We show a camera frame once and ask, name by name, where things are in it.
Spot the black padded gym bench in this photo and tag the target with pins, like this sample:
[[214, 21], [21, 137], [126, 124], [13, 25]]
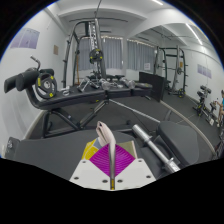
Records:
[[50, 150]]

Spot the grey window curtain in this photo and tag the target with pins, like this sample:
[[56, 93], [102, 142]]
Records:
[[140, 55], [113, 53]]

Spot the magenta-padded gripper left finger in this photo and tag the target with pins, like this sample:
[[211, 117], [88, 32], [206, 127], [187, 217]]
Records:
[[90, 173]]

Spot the person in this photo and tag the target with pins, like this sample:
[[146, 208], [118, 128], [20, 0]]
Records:
[[221, 106]]

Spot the small brown wall plaque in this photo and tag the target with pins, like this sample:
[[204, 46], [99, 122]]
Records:
[[56, 50]]

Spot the black exercise machine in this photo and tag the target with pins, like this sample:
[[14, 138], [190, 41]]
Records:
[[203, 100]]

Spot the black squat rack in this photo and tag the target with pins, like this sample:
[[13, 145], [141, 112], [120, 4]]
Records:
[[176, 71]]

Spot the small purple wall poster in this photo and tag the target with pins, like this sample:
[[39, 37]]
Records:
[[204, 71]]

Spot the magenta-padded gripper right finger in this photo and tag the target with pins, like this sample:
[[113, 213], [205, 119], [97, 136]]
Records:
[[136, 173]]

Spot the large purple wall poster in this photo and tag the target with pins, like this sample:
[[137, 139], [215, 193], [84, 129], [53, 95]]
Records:
[[25, 38]]

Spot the silver barbell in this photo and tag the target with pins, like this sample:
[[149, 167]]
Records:
[[150, 143]]

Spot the black bench with leg rollers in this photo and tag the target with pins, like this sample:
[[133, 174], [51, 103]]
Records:
[[83, 96]]

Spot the long ceiling light strip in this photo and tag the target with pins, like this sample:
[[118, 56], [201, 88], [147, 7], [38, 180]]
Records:
[[194, 33], [158, 2]]

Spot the black yellow weight plate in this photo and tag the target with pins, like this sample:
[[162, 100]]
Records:
[[46, 85], [95, 56]]

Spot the black standing panel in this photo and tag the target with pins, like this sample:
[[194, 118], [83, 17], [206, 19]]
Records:
[[151, 85]]

